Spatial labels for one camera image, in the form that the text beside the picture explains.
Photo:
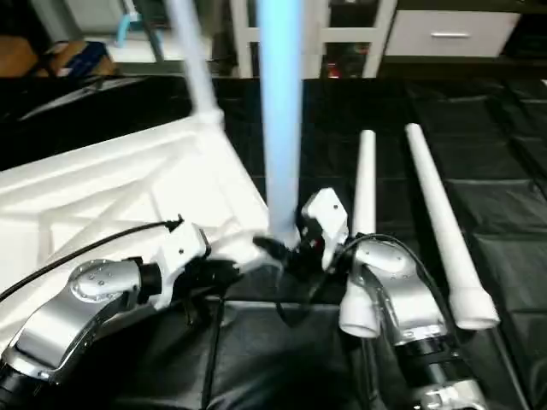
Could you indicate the white drawer cabinet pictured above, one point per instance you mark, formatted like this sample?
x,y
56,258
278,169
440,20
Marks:
x,y
342,34
449,36

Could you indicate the white plastic table top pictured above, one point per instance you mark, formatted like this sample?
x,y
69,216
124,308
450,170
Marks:
x,y
102,196

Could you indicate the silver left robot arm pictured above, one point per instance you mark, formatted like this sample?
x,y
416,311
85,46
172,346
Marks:
x,y
68,316

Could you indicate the light blue hanger hook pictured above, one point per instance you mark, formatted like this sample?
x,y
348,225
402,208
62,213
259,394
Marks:
x,y
128,26

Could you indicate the white plastic table leg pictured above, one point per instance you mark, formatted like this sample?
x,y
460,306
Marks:
x,y
280,111
363,222
444,231
192,60

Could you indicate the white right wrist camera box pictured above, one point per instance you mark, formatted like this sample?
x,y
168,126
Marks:
x,y
326,218

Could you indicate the small blue box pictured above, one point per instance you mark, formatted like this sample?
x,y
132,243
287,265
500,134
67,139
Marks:
x,y
85,58

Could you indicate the black work mat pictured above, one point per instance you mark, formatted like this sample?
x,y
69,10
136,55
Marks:
x,y
496,137

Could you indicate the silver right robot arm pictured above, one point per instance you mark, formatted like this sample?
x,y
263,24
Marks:
x,y
402,307

